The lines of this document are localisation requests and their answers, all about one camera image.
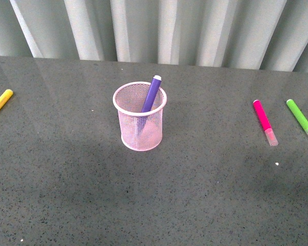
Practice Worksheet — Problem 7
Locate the purple highlighter pen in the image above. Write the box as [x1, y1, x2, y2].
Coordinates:
[137, 75, 162, 134]

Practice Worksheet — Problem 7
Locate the pink highlighter pen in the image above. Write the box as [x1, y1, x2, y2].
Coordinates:
[253, 100, 278, 147]

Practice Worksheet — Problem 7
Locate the pink mesh pen cup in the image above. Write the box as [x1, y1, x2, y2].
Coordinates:
[112, 81, 167, 151]

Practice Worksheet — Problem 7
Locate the grey pleated curtain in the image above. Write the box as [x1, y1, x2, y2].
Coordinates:
[0, 1, 308, 72]

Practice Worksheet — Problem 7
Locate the green highlighter pen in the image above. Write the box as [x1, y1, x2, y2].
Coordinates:
[286, 99, 308, 136]

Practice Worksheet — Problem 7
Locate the yellow highlighter pen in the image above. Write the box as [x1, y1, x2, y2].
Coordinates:
[0, 89, 13, 110]

